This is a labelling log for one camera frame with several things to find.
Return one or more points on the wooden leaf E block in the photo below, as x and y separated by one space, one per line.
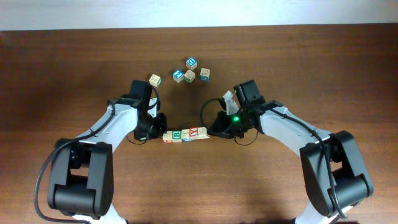
202 133

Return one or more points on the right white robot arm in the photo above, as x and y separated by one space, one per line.
335 175

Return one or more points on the blue letter block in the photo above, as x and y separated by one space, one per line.
178 76

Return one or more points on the wooden block green side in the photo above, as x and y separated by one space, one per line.
155 80

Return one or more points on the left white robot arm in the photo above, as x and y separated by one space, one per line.
81 184

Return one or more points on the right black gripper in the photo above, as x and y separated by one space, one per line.
219 124

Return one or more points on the plain wooden block centre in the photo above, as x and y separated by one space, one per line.
189 76

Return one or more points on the blue C block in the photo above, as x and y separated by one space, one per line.
191 63

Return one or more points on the green B block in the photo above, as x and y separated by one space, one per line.
176 136

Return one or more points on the wooden block blue J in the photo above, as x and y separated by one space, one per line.
186 135

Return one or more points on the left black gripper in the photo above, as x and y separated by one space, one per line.
161 128

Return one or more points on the wooden block blue base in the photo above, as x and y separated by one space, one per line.
205 74

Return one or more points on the wooden block red side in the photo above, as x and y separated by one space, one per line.
167 137

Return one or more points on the red Y block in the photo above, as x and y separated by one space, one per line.
193 133

